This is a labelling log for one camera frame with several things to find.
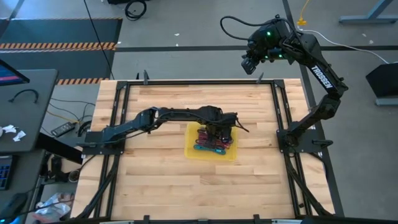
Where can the black aluminium rig frame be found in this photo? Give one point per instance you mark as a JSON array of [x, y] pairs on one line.
[[199, 82]]

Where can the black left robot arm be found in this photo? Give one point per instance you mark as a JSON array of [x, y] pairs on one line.
[[174, 112]]

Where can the black computer keyboard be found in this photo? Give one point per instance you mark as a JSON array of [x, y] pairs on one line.
[[5, 172]]

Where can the black office desk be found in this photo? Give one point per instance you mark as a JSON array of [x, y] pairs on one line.
[[28, 118]]

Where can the black floor stand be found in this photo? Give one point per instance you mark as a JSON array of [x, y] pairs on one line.
[[384, 81]]

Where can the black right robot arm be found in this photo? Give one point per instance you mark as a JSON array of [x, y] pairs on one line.
[[321, 76]]

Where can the clear plastic bag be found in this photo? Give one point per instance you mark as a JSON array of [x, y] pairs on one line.
[[53, 207]]

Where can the black remote control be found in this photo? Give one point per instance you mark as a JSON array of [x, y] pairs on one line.
[[62, 129]]

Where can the black mat with orange stripes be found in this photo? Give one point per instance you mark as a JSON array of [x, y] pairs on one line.
[[62, 31]]

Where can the crumpled white paper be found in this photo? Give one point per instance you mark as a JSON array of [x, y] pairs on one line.
[[19, 136], [7, 129]]

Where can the black table clamp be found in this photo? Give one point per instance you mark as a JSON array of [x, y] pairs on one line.
[[146, 218], [256, 217]]

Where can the yellow translucent plastic bin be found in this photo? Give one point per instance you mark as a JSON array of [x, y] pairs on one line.
[[192, 155]]

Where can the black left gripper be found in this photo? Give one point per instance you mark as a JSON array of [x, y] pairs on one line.
[[222, 119]]

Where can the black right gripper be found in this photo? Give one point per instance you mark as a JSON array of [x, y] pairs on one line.
[[250, 63]]

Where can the curved black band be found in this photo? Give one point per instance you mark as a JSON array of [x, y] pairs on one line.
[[23, 90]]

